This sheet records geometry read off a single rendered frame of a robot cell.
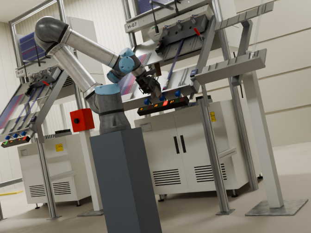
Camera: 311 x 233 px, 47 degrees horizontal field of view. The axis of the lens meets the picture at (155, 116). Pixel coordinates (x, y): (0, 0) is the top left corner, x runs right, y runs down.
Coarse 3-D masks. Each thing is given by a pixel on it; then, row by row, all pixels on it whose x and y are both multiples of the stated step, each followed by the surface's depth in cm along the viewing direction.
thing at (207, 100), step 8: (136, 0) 271; (136, 8) 269; (160, 8) 261; (136, 16) 269; (128, 24) 278; (136, 24) 274; (200, 96) 237; (208, 96) 246; (192, 104) 255; (208, 104) 198; (224, 152) 205; (232, 152) 216
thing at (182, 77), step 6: (192, 66) 213; (174, 72) 220; (180, 72) 216; (186, 72) 212; (156, 78) 227; (162, 78) 223; (174, 78) 215; (180, 78) 211; (186, 78) 208; (162, 84) 218; (168, 84) 214; (174, 84) 210; (180, 84) 207; (186, 84) 204; (138, 90) 229; (162, 90) 212; (132, 96) 228; (138, 96) 224
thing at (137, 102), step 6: (168, 90) 205; (174, 90) 204; (180, 90) 202; (186, 90) 201; (192, 90) 200; (144, 96) 215; (168, 96) 209; (174, 96) 207; (180, 96) 206; (126, 102) 223; (132, 102) 222; (138, 102) 220; (150, 102) 218; (156, 102) 216; (126, 108) 228; (132, 108) 226
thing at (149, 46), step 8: (208, 24) 239; (200, 32) 237; (192, 40) 236; (136, 48) 277; (144, 48) 268; (152, 48) 261; (168, 48) 247; (176, 48) 240; (184, 48) 234; (192, 48) 229; (200, 48) 224; (152, 56) 252; (160, 56) 245; (168, 56) 238
